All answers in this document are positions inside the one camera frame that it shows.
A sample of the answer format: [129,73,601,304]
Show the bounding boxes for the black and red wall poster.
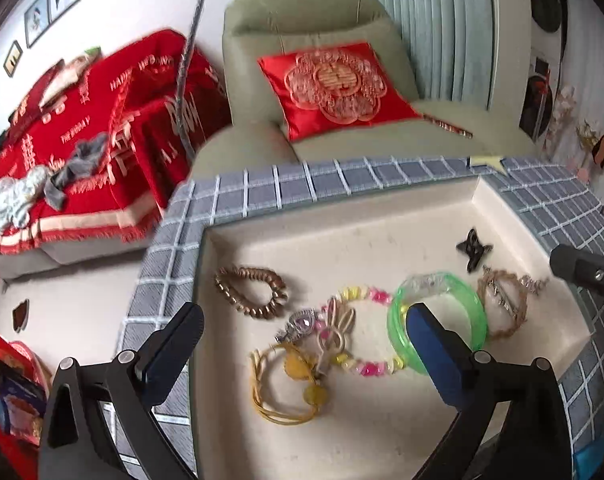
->
[519,57,553,142]

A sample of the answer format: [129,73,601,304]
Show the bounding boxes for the yellow star sticker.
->
[468,155,508,177]

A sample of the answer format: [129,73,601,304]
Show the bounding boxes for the white cloth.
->
[0,164,51,239]

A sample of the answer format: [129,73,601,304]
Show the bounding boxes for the red printed box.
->
[0,320,53,480]

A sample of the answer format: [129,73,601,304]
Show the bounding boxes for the brown braided bracelet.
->
[476,266,530,339]

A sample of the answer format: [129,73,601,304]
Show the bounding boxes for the red tasselled stick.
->
[423,114,474,139]

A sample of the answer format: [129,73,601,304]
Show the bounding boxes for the pink artificial flowers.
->
[546,85,578,154]

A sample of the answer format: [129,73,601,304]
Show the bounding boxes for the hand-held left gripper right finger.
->
[406,302,573,480]

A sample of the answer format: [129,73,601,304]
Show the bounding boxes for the silver braided cable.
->
[174,0,221,162]

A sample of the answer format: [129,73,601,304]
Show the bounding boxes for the grey checked tray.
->
[114,156,604,480]

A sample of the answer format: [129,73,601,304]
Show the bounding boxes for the black hair claw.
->
[456,228,494,274]

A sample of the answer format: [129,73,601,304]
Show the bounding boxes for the beige rabbit hair tie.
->
[316,296,357,377]

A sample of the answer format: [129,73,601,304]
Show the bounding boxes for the green sofa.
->
[0,220,153,282]

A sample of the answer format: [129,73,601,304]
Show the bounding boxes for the green translucent bangle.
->
[387,272,488,376]

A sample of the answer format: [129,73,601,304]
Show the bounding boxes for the light blue curtain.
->
[380,0,498,111]

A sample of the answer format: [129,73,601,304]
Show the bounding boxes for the red printed blanket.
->
[0,29,233,287]

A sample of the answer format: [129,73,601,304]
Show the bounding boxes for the white printed cushion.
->
[41,47,104,107]

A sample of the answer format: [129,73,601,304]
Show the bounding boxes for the brown spiral hair tie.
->
[214,266,289,320]

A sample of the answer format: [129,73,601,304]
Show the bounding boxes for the grey cloth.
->
[44,132,111,211]

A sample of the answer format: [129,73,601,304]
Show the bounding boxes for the multicolour spiral hair tie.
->
[322,285,409,379]

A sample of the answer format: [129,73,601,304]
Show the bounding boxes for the dark red heart ornament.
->
[12,299,31,332]

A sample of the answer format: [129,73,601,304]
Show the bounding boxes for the red embroidered cushion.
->
[258,42,423,142]

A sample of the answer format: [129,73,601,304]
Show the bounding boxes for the purple crystal hair clip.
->
[276,309,317,344]

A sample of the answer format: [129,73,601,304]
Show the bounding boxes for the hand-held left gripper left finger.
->
[39,302,205,480]

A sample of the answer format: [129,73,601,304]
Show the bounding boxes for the gold wall ornament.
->
[576,120,604,169]

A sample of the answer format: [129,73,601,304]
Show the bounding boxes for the green armchair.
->
[191,0,535,182]

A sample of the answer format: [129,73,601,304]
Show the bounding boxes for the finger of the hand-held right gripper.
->
[549,244,604,306]

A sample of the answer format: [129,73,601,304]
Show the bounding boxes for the yellow cord bracelet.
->
[249,341,333,427]

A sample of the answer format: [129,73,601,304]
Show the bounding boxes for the blue star sticker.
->
[572,445,602,480]

